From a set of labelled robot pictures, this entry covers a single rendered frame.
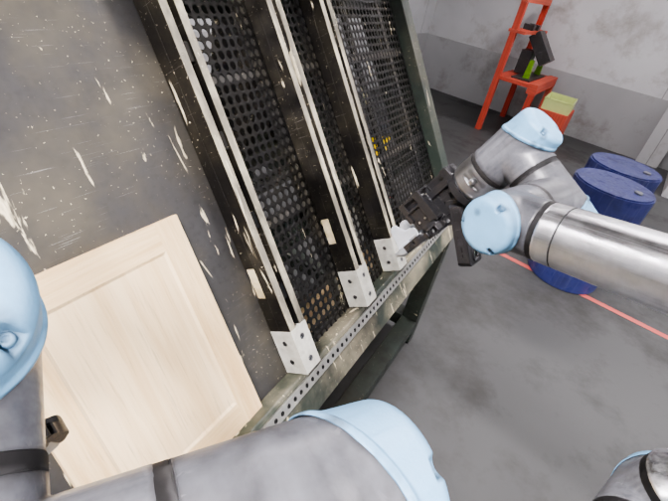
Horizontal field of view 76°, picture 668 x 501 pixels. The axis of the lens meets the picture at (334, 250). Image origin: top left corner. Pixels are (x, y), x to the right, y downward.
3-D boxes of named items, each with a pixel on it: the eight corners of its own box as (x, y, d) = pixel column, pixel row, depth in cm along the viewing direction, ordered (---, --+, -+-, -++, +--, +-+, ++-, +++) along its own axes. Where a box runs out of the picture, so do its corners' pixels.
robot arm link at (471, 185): (511, 183, 71) (493, 195, 65) (490, 199, 74) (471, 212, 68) (482, 148, 72) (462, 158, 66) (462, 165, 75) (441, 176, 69)
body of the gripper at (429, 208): (415, 199, 83) (458, 159, 75) (442, 234, 82) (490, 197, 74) (395, 210, 78) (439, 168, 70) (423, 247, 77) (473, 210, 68)
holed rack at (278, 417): (217, 495, 84) (219, 496, 84) (211, 483, 84) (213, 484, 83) (459, 211, 208) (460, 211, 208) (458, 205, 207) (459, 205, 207)
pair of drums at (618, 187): (633, 265, 379) (694, 182, 332) (577, 304, 313) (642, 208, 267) (563, 226, 419) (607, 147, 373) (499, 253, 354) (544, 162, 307)
